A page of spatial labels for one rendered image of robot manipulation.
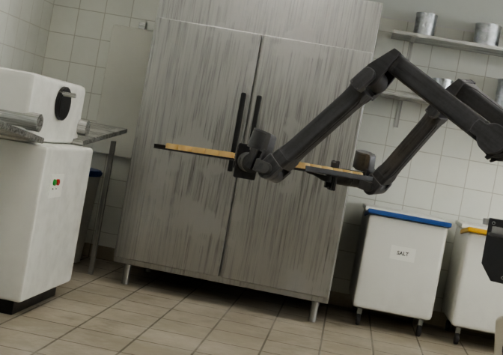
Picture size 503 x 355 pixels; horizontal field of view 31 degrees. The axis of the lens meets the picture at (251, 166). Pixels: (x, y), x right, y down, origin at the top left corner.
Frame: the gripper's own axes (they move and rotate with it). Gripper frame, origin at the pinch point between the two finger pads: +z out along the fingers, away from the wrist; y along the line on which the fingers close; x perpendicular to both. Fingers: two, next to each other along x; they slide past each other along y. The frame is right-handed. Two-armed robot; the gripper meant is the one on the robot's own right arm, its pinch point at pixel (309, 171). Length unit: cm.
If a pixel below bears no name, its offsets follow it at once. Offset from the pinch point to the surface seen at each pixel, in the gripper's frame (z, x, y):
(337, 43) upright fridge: -60, -257, 77
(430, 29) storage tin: -133, -304, 104
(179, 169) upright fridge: 24, -274, -17
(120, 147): 62, -372, -11
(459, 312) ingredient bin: -166, -251, -78
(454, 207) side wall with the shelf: -176, -316, -14
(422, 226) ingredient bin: -135, -260, -28
